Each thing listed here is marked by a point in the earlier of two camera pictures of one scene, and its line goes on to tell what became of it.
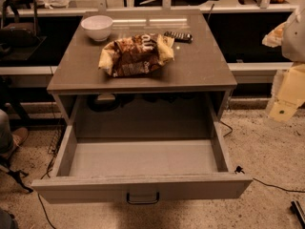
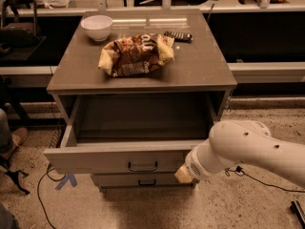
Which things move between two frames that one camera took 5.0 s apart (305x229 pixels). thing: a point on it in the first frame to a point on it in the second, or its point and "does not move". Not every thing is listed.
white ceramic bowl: [97, 27] does not move
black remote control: [179, 36] does not move
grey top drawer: [142, 171] to [129, 135]
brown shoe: [20, 135] does not move
